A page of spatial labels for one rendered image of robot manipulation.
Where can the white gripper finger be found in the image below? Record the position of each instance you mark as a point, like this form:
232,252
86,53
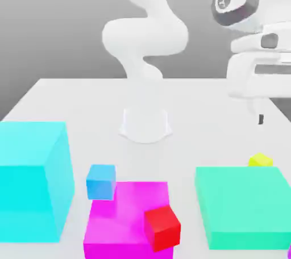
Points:
260,119

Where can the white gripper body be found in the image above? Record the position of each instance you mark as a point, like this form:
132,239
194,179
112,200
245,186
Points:
241,77

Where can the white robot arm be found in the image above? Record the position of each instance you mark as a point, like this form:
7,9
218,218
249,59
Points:
145,36

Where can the small yellow cube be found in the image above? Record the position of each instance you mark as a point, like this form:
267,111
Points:
260,160

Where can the small purple cube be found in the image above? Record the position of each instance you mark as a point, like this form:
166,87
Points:
289,253

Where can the small red cube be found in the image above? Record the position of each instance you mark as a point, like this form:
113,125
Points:
162,229

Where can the small blue cube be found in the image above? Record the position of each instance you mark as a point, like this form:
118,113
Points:
100,183

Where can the large mint green box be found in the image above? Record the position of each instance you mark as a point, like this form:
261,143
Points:
245,202

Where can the large magenta box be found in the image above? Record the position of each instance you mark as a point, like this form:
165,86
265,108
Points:
127,222

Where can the large cyan box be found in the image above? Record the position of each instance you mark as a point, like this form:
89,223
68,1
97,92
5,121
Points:
27,184

